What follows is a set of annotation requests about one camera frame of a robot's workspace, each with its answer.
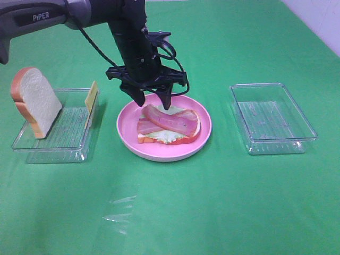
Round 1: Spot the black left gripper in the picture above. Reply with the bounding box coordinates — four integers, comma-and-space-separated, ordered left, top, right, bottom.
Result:
106, 50, 188, 110

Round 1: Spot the green toy lettuce leaf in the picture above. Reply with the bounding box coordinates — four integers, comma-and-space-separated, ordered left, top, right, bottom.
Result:
139, 104, 193, 145

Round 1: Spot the tray bacon strip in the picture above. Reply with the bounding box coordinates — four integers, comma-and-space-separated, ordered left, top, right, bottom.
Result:
142, 104, 200, 137
137, 109, 201, 137

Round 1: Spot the toy bread slice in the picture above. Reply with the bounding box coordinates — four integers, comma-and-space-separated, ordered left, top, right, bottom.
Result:
10, 67, 62, 139
137, 104, 202, 146

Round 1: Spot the yellow toy cheese slice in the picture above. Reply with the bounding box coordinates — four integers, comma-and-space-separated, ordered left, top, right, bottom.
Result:
84, 81, 98, 128

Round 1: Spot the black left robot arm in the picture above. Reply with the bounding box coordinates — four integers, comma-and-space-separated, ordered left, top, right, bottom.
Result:
1, 1, 190, 109

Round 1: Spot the pink round plate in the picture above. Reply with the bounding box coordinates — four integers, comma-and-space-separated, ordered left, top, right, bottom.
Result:
116, 95, 212, 162

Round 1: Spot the clear left plastic tray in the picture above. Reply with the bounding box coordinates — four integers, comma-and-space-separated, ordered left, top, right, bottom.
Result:
12, 88, 100, 164

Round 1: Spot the clear plastic tray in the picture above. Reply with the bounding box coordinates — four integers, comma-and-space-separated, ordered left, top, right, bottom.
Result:
229, 82, 318, 155
12, 88, 100, 164

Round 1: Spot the clear right plastic tray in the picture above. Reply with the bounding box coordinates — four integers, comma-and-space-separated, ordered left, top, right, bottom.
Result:
229, 82, 318, 155

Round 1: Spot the clear plastic film piece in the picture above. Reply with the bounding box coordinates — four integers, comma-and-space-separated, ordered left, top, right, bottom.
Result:
102, 184, 139, 236

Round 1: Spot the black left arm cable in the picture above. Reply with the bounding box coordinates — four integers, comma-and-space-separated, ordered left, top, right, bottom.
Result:
63, 0, 190, 97

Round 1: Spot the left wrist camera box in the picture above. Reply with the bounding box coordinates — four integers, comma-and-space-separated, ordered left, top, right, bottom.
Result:
147, 31, 172, 47

